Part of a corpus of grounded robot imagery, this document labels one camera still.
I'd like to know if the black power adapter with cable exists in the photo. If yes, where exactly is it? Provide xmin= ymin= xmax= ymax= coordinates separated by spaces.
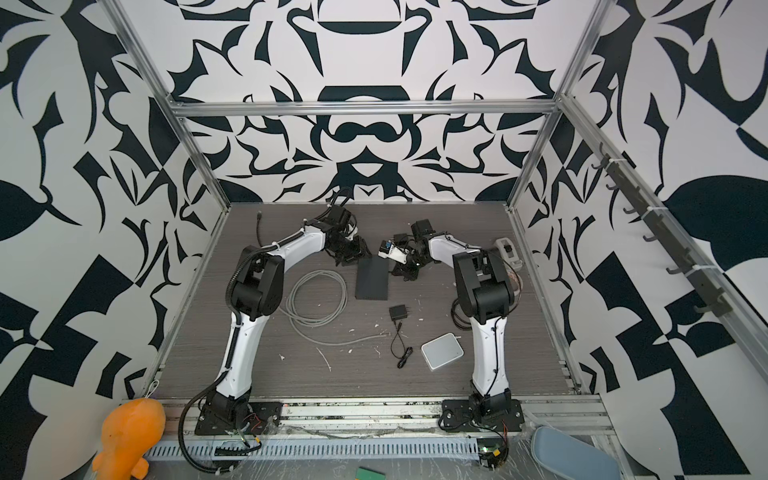
xmin=392 ymin=233 xmax=414 ymax=254

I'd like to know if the black network switch box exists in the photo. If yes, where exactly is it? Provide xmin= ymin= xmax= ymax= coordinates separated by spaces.
xmin=355 ymin=256 xmax=389 ymax=301

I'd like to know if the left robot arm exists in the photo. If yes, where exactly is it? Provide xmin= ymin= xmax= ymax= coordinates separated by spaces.
xmin=202 ymin=206 xmax=368 ymax=429

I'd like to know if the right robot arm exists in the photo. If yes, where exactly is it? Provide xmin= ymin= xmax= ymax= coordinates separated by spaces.
xmin=378 ymin=220 xmax=517 ymax=421

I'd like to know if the black power adapter centre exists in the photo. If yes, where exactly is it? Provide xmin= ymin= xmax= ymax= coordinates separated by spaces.
xmin=389 ymin=304 xmax=413 ymax=369

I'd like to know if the white square router box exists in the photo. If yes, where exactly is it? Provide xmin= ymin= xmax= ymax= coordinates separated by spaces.
xmin=421 ymin=333 xmax=464 ymax=371

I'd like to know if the green object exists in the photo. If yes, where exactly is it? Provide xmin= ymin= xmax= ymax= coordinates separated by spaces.
xmin=355 ymin=467 xmax=386 ymax=480

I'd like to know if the grey blue pad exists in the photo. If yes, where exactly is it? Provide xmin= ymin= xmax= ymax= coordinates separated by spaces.
xmin=531 ymin=426 xmax=621 ymax=480

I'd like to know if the orange plush toy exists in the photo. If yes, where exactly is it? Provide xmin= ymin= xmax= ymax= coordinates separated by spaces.
xmin=92 ymin=398 xmax=166 ymax=479

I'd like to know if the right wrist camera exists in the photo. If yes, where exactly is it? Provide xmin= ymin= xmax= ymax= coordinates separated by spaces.
xmin=378 ymin=240 xmax=408 ymax=264

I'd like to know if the black coiled cable right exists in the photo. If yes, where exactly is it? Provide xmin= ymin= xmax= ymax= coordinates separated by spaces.
xmin=450 ymin=296 xmax=475 ymax=331

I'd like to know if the grey coiled ethernet cable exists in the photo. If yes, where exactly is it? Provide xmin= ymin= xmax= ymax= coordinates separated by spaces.
xmin=273 ymin=269 xmax=390 ymax=348

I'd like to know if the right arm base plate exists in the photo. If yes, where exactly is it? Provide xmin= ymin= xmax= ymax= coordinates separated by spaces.
xmin=438 ymin=396 xmax=525 ymax=433

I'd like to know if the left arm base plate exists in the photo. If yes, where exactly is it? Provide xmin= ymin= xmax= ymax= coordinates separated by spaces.
xmin=194 ymin=400 xmax=283 ymax=436

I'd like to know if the white cable duct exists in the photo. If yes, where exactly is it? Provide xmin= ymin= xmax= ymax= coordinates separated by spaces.
xmin=143 ymin=436 xmax=481 ymax=463

